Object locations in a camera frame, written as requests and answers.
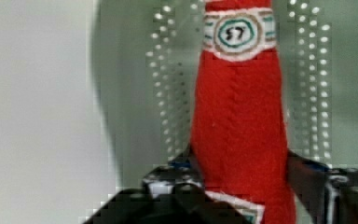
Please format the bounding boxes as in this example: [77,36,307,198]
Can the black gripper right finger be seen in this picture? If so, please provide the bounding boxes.
[287,152,358,224]

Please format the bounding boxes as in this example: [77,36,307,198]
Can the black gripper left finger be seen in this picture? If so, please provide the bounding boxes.
[83,146,253,224]

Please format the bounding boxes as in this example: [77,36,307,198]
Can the red plush ketchup bottle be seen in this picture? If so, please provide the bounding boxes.
[190,0,296,224]

